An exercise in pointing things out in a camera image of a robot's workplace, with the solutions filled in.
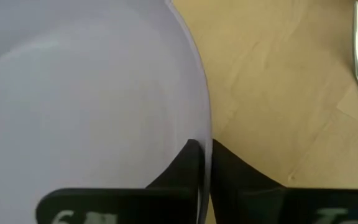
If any white round plate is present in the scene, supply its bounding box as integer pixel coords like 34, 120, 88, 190
0, 0, 213, 224

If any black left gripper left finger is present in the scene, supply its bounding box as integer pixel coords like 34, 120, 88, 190
35, 138, 206, 224

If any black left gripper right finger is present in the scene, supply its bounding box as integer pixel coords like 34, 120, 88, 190
211, 138, 358, 224

